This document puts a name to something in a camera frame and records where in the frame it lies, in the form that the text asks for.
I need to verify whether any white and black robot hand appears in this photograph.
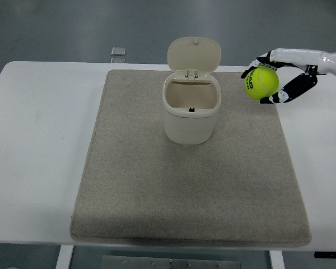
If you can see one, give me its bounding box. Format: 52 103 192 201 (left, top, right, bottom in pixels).
240 48 336 105

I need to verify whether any yellow-green tennis ball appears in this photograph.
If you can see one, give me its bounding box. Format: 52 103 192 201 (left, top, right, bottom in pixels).
244 66 280 101

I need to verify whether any cream plastic bin with lid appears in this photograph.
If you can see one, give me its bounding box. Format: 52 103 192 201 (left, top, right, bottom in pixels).
161 36 223 146

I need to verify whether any beige felt mat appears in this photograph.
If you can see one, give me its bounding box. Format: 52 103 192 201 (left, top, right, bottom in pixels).
69 69 312 247

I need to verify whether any white table leg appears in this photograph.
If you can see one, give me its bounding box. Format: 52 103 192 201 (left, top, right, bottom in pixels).
55 245 74 269
269 250 283 269

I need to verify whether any grey metal plate with screws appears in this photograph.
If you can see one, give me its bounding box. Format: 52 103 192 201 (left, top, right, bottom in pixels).
100 254 243 269

